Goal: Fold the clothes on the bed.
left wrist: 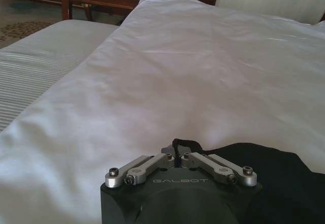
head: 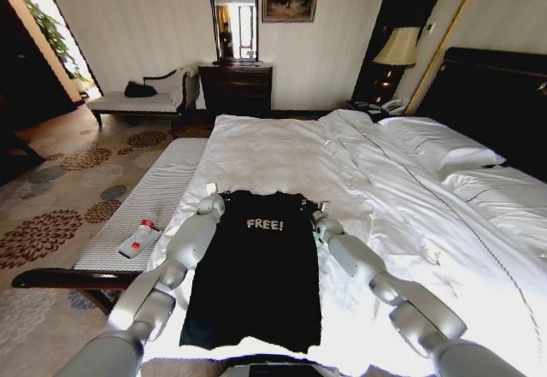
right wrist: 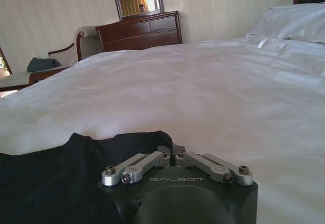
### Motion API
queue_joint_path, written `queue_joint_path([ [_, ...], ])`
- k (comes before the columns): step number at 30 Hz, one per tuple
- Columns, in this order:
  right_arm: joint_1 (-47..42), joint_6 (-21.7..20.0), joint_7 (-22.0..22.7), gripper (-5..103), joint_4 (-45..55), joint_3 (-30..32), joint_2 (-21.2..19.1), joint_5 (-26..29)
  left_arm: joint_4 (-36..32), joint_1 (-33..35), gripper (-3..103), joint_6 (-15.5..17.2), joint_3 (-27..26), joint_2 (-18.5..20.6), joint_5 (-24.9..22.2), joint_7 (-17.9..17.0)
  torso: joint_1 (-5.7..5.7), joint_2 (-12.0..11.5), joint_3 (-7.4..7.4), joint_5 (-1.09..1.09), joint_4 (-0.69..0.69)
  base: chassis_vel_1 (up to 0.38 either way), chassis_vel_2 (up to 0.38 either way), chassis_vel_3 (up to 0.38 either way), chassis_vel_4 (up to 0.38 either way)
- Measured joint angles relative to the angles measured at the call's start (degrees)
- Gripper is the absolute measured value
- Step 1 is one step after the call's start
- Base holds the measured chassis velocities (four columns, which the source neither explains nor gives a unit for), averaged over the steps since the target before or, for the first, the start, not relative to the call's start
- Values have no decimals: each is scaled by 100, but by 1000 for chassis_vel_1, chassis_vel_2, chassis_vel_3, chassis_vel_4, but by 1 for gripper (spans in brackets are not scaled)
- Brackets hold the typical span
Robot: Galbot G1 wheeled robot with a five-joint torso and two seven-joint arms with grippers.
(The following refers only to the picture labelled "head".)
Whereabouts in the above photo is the cream shade table lamp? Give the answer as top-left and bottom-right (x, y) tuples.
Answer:
(371, 26), (418, 104)

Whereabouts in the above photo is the green leafy plant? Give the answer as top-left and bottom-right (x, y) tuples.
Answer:
(23, 0), (86, 83)

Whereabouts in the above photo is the white duvet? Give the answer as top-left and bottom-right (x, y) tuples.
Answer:
(140, 109), (547, 374)

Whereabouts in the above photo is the dark bedside table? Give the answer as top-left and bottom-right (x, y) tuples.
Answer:
(345, 98), (411, 122)

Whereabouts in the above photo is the black bag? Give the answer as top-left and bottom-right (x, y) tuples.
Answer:
(123, 80), (157, 98)

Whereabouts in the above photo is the dark framed wall mirror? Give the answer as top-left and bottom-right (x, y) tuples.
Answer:
(204, 0), (262, 65)

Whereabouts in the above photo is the person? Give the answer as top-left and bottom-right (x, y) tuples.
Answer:
(220, 21), (235, 60)

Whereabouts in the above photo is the white telephone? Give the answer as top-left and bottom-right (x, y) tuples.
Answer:
(381, 98), (407, 115)

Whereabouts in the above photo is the black FREE print T-shirt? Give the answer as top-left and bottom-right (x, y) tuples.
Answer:
(178, 189), (322, 355)

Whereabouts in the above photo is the dark wooden dresser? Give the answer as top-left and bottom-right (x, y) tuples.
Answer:
(197, 62), (274, 113)

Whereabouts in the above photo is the white pillow with dark piping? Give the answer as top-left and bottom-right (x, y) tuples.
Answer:
(378, 115), (508, 181)
(439, 165), (547, 233)

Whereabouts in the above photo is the striped white cushioned bench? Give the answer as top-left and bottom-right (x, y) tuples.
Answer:
(11, 137), (210, 316)

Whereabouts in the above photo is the dark wooden headboard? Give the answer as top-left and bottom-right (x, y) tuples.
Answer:
(416, 46), (547, 181)

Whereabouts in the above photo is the white upholstered chaise longue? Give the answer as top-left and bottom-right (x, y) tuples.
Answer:
(87, 68), (200, 138)

